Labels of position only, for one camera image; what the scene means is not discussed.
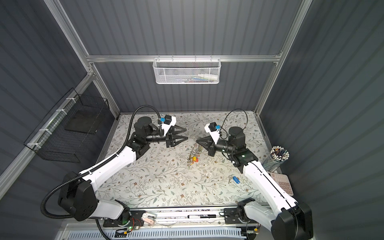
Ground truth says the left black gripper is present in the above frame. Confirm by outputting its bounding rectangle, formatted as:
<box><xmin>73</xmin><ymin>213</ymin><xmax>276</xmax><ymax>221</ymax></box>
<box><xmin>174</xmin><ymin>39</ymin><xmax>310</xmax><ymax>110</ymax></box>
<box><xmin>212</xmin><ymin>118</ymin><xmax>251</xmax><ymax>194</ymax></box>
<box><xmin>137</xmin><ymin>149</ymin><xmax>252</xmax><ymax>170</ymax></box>
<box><xmin>144</xmin><ymin>124</ymin><xmax>187</xmax><ymax>149</ymax></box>

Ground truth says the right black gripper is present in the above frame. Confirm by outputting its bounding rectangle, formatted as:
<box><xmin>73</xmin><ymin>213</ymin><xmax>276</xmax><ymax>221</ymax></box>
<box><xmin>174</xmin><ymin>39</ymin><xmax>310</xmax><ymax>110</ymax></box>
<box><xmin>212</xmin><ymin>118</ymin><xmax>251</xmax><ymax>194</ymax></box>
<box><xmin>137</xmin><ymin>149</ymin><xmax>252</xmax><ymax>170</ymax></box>
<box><xmin>197</xmin><ymin>136</ymin><xmax>235</xmax><ymax>157</ymax></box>

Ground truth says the large keyring with coloured keys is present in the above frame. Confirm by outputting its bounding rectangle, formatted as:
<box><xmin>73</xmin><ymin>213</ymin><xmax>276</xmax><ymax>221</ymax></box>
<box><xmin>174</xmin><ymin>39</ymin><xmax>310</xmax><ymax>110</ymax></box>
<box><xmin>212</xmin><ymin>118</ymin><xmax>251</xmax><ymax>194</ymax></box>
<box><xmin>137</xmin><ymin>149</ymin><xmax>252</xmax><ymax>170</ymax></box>
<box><xmin>187</xmin><ymin>139</ymin><xmax>203</xmax><ymax>166</ymax></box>

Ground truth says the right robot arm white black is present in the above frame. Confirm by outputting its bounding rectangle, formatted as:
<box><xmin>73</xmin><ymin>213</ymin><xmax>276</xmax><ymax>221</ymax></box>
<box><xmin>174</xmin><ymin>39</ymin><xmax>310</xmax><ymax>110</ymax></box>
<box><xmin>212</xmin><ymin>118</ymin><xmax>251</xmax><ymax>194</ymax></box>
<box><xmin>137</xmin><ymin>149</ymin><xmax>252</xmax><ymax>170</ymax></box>
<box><xmin>197</xmin><ymin>123</ymin><xmax>314</xmax><ymax>240</ymax></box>

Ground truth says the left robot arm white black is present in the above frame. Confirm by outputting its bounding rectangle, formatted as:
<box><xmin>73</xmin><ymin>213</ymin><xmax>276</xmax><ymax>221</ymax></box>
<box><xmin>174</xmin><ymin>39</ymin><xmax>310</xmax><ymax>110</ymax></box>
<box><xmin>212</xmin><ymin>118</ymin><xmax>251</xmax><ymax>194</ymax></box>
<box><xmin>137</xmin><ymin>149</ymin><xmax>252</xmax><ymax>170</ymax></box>
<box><xmin>58</xmin><ymin>115</ymin><xmax>188</xmax><ymax>225</ymax></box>

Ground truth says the white bottle in basket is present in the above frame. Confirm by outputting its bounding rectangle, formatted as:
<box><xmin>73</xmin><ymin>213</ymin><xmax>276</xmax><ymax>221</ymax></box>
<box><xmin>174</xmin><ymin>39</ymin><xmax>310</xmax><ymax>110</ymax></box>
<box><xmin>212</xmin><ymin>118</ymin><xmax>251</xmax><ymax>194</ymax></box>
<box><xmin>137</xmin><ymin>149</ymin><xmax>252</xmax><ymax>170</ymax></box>
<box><xmin>198</xmin><ymin>74</ymin><xmax>219</xmax><ymax>82</ymax></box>

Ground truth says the clear cup of pens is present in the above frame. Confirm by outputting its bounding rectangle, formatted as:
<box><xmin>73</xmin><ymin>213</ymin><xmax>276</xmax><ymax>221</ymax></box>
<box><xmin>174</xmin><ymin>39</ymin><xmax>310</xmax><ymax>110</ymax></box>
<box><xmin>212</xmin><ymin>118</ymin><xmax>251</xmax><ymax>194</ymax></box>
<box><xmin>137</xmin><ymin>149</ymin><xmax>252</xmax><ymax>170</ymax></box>
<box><xmin>262</xmin><ymin>146</ymin><xmax>290</xmax><ymax>172</ymax></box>

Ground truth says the black marker pen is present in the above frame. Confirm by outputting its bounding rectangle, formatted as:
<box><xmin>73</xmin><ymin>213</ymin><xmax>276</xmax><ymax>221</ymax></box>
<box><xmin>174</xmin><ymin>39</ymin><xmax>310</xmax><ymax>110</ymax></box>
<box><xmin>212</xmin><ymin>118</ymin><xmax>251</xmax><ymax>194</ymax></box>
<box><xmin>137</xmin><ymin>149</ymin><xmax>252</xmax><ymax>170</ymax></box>
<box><xmin>187</xmin><ymin>215</ymin><xmax>217</xmax><ymax>219</ymax></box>

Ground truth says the pink calculator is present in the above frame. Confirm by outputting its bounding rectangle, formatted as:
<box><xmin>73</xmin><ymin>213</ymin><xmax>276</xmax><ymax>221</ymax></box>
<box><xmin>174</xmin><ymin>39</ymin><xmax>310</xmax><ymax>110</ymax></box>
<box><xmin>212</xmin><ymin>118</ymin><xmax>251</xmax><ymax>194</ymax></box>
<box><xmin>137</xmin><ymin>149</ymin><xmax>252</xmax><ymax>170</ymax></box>
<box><xmin>269</xmin><ymin>172</ymin><xmax>294</xmax><ymax>197</ymax></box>

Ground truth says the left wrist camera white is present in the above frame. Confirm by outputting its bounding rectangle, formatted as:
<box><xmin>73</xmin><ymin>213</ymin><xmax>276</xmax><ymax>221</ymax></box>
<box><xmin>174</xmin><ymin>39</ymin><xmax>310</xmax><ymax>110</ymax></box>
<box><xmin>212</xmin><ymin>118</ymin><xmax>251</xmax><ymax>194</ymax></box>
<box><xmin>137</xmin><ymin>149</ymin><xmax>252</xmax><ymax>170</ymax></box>
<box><xmin>161</xmin><ymin>115</ymin><xmax>177</xmax><ymax>136</ymax></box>

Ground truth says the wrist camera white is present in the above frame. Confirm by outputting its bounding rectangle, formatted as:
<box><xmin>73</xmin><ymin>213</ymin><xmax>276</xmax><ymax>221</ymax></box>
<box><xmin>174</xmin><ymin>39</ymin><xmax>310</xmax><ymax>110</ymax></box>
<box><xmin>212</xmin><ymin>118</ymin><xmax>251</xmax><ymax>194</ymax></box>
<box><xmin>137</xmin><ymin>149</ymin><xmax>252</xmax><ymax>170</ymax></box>
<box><xmin>161</xmin><ymin>115</ymin><xmax>177</xmax><ymax>136</ymax></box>
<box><xmin>205</xmin><ymin>122</ymin><xmax>221</xmax><ymax>144</ymax></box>

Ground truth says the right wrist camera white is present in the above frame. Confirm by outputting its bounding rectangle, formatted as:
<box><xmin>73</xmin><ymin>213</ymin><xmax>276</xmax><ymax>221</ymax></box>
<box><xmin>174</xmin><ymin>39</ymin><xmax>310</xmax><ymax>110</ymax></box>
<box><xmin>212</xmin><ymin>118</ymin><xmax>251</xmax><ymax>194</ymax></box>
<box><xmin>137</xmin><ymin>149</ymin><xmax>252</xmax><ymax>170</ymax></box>
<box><xmin>205</xmin><ymin>122</ymin><xmax>221</xmax><ymax>144</ymax></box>

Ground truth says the black corrugated cable hose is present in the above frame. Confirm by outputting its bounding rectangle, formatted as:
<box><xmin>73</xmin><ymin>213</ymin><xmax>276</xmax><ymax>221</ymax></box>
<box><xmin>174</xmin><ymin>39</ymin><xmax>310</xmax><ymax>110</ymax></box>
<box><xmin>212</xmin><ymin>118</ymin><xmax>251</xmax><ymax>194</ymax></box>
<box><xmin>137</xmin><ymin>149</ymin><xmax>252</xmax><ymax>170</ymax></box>
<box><xmin>40</xmin><ymin>104</ymin><xmax>162</xmax><ymax>220</ymax></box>

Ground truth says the white wire mesh basket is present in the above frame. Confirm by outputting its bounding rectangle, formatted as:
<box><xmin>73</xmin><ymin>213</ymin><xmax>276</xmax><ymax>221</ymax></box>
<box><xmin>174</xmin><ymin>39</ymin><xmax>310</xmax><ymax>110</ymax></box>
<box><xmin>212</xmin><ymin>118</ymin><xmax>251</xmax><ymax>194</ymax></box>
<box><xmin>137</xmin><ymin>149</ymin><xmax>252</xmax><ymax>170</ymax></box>
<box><xmin>153</xmin><ymin>59</ymin><xmax>222</xmax><ymax>85</ymax></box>

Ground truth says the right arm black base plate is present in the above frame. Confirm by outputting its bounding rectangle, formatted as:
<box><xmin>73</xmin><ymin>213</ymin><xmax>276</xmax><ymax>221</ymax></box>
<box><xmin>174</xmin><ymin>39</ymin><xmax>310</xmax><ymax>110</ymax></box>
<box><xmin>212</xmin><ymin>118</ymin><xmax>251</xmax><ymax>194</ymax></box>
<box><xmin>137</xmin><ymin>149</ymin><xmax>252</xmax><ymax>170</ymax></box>
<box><xmin>223</xmin><ymin>208</ymin><xmax>259</xmax><ymax>225</ymax></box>

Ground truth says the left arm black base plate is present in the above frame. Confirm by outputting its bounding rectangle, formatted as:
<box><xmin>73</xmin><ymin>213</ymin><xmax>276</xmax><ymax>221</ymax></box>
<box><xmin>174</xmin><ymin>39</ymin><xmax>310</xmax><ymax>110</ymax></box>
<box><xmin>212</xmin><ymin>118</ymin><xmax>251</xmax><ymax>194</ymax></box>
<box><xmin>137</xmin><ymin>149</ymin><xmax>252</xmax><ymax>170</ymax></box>
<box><xmin>103</xmin><ymin>211</ymin><xmax>146</xmax><ymax>228</ymax></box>

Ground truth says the black wire mesh basket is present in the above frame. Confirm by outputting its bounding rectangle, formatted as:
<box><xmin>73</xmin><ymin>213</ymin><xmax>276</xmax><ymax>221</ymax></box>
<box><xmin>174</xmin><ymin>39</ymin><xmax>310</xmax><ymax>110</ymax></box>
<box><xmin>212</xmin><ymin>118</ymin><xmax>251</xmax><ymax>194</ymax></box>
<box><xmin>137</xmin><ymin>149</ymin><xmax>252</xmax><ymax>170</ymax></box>
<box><xmin>24</xmin><ymin>92</ymin><xmax>114</xmax><ymax>164</ymax></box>

